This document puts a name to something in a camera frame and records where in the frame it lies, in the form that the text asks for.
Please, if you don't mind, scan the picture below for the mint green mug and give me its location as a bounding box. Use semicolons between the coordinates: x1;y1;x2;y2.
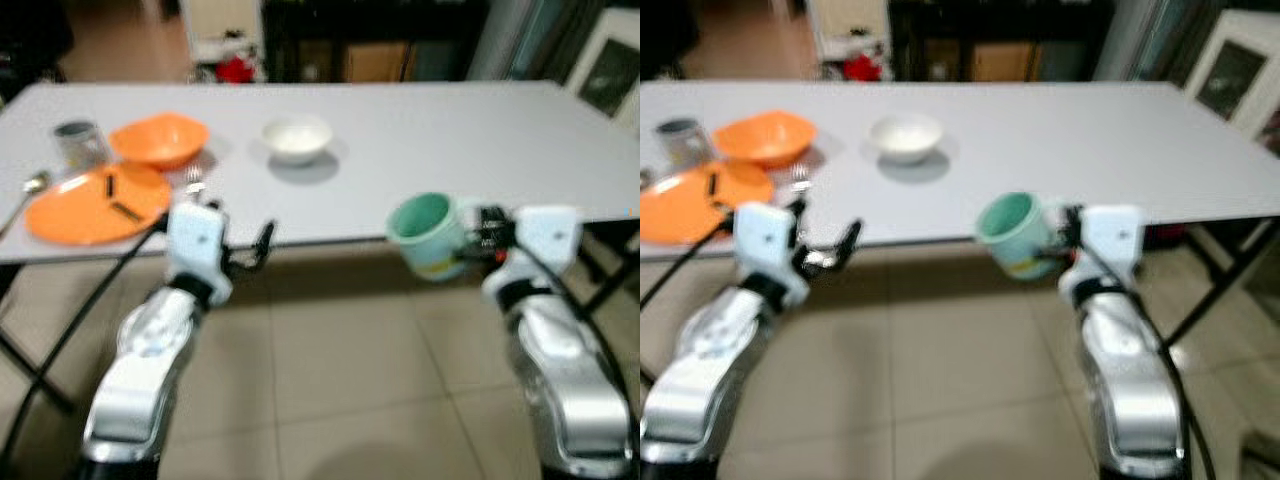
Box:
975;192;1061;281
387;193;471;283

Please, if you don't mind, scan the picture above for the orange plastic bowl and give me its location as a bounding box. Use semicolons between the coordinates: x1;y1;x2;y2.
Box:
108;113;211;171
712;110;817;168

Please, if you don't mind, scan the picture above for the white ceramic bowl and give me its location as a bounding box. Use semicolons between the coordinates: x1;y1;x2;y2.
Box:
262;113;334;166
868;112;944;166

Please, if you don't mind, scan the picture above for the black table leg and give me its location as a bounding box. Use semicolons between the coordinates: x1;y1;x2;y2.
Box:
1160;222;1280;351
580;220;641;301
0;265;76;416

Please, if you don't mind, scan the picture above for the orange plastic plate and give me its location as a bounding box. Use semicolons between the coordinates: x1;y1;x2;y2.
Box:
25;163;173;246
640;160;776;246

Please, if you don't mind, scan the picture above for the grey metal cup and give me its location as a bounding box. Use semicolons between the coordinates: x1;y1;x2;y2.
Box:
653;118;709;169
53;120;109;171

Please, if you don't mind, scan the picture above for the large cardboard box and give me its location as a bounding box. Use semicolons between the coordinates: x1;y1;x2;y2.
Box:
968;42;1041;83
340;42;411;83

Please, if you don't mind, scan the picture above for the white framed picture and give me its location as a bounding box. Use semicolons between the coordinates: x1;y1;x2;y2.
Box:
1185;10;1280;151
565;8;641;126

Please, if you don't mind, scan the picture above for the white cabinet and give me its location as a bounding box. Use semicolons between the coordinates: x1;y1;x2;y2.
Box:
805;0;891;61
180;0;263;66

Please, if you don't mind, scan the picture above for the black shelf unit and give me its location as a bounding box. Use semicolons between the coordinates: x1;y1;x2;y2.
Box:
262;0;491;83
888;0;1116;83

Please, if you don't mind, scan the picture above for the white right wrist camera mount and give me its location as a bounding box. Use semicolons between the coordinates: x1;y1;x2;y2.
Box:
1060;205;1144;301
482;205;581;301

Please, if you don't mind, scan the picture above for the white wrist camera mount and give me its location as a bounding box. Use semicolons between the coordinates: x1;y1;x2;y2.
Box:
482;205;581;301
735;200;809;306
1060;205;1144;301
165;200;233;301

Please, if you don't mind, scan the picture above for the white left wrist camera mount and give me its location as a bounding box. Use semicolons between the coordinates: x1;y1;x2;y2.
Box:
735;200;809;306
165;200;233;301

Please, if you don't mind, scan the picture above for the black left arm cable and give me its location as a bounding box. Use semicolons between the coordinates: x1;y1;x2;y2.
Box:
0;215;171;471
640;222;739;306

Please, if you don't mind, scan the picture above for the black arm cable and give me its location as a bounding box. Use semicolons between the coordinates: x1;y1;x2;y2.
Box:
1085;245;1216;480
0;215;171;471
515;240;636;421
640;222;739;306

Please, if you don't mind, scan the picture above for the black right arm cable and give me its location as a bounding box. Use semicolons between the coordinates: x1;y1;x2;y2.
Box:
515;240;636;421
1085;245;1216;480

